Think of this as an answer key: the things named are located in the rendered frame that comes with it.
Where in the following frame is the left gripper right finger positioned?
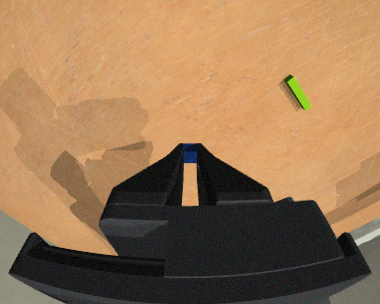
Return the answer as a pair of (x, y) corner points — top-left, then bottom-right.
(197, 143), (274, 206)

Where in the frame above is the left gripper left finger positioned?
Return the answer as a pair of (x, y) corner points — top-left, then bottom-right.
(105, 143), (184, 206)

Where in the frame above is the small blue block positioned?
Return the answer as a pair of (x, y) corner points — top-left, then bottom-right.
(183, 143), (197, 163)

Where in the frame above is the lime green rod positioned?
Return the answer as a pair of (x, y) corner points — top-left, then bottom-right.
(284, 75), (312, 110)

